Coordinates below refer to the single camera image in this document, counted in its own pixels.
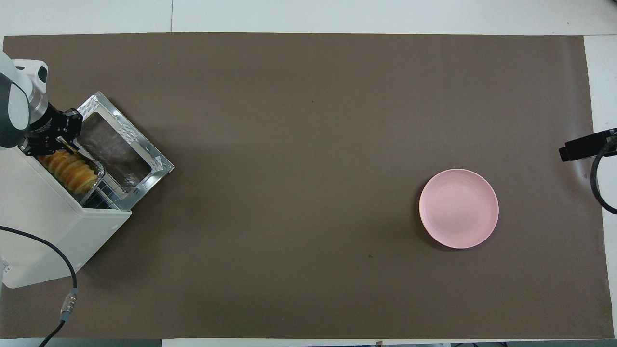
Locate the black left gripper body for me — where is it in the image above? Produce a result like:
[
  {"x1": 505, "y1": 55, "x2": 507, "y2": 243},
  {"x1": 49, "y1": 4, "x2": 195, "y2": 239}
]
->
[{"x1": 19, "y1": 104, "x2": 84, "y2": 157}]

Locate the sliced orange bread loaf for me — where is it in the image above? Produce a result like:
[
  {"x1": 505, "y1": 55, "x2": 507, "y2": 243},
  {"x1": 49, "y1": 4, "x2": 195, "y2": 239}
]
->
[{"x1": 38, "y1": 150, "x2": 99, "y2": 195}]

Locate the aluminium foil tray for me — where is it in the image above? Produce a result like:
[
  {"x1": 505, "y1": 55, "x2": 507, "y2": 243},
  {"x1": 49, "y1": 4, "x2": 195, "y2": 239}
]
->
[{"x1": 36, "y1": 145, "x2": 106, "y2": 207}]

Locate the white toaster oven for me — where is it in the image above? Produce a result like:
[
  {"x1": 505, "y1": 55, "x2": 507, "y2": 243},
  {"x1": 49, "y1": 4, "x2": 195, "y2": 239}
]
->
[{"x1": 0, "y1": 145, "x2": 132, "y2": 289}]

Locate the pink round plate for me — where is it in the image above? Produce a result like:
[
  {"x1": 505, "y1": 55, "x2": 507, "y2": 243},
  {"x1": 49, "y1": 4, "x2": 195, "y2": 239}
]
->
[{"x1": 419, "y1": 169, "x2": 500, "y2": 250}]

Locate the brown table mat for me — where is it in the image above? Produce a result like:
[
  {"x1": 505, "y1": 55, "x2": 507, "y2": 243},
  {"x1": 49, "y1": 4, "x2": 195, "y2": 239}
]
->
[{"x1": 0, "y1": 32, "x2": 614, "y2": 339}]

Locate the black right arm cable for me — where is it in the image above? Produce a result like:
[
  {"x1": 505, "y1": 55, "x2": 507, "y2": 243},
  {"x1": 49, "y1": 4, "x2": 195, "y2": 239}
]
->
[{"x1": 590, "y1": 144, "x2": 617, "y2": 215}]

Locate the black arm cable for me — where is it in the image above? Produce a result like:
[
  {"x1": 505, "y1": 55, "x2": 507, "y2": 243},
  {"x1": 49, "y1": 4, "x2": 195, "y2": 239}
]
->
[
  {"x1": 590, "y1": 144, "x2": 617, "y2": 215},
  {"x1": 0, "y1": 225, "x2": 80, "y2": 347}
]

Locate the metal oven wire rack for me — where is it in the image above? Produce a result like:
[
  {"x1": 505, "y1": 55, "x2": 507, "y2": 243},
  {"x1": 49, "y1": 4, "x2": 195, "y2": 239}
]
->
[{"x1": 83, "y1": 182, "x2": 133, "y2": 211}]

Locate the glass oven door metal frame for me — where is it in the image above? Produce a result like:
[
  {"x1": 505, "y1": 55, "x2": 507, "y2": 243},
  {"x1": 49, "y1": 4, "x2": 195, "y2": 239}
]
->
[{"x1": 62, "y1": 91, "x2": 175, "y2": 198}]

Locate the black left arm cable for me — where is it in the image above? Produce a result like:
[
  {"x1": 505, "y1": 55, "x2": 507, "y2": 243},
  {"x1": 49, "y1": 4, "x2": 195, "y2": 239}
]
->
[{"x1": 0, "y1": 225, "x2": 80, "y2": 347}]

